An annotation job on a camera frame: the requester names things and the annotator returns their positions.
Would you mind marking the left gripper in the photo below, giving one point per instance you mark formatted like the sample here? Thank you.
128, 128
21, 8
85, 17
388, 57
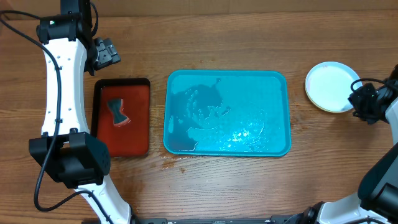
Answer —
107, 53

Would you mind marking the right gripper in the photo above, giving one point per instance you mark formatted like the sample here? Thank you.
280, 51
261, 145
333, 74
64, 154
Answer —
360, 98

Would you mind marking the light blue plate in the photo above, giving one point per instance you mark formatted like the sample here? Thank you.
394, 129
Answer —
330, 85

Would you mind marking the green plate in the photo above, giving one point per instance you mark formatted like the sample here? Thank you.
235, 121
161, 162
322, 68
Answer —
306, 86

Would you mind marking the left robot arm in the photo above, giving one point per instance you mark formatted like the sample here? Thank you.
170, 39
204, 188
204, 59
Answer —
66, 150

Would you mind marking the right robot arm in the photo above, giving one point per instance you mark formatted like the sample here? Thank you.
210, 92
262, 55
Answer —
376, 199

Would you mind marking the black tray with red liquid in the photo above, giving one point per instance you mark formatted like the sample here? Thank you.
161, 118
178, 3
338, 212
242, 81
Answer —
132, 139

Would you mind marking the blue plastic tray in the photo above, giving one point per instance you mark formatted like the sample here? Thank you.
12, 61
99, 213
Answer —
243, 113

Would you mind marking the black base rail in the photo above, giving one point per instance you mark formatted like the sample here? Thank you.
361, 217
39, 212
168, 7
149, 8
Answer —
275, 219

